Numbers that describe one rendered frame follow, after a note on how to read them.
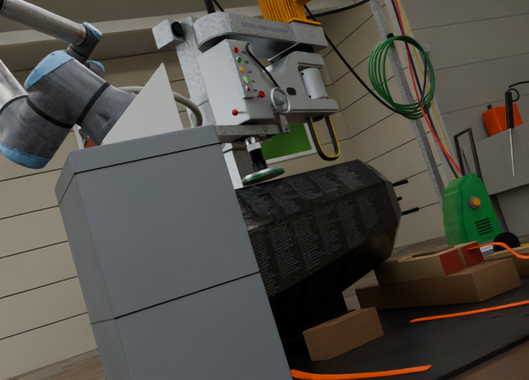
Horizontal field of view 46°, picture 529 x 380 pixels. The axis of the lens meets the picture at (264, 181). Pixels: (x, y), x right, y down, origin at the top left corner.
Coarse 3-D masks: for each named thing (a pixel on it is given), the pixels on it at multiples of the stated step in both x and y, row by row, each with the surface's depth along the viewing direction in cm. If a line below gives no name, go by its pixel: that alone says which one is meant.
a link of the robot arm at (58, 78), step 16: (48, 64) 170; (64, 64) 171; (80, 64) 176; (32, 80) 170; (48, 80) 170; (64, 80) 170; (80, 80) 172; (96, 80) 175; (32, 96) 173; (48, 96) 171; (64, 96) 171; (80, 96) 171; (48, 112) 172; (64, 112) 173; (80, 112) 172
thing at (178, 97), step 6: (132, 90) 236; (138, 90) 237; (174, 96) 242; (180, 96) 244; (180, 102) 245; (186, 102) 246; (192, 102) 249; (192, 108) 249; (198, 114) 254; (198, 120) 259
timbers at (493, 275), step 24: (480, 264) 279; (504, 264) 268; (528, 264) 290; (360, 288) 347; (384, 288) 324; (408, 288) 304; (432, 288) 287; (456, 288) 271; (480, 288) 260; (504, 288) 265
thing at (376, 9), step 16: (368, 0) 511; (320, 16) 468; (400, 16) 541; (384, 32) 532; (368, 64) 521; (384, 64) 498; (400, 64) 530; (384, 80) 497; (400, 80) 528; (416, 80) 534; (432, 80) 534; (384, 96) 509; (416, 96) 518; (432, 96) 535; (416, 112) 524; (416, 128) 523; (432, 128) 522; (432, 160) 519; (448, 160) 509; (432, 176) 519
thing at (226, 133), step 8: (216, 128) 282; (224, 128) 287; (232, 128) 291; (240, 128) 295; (248, 128) 300; (256, 128) 304; (264, 128) 308; (272, 128) 315; (280, 128) 320; (288, 128) 319; (224, 136) 288; (232, 136) 293; (240, 136) 298; (264, 136) 326
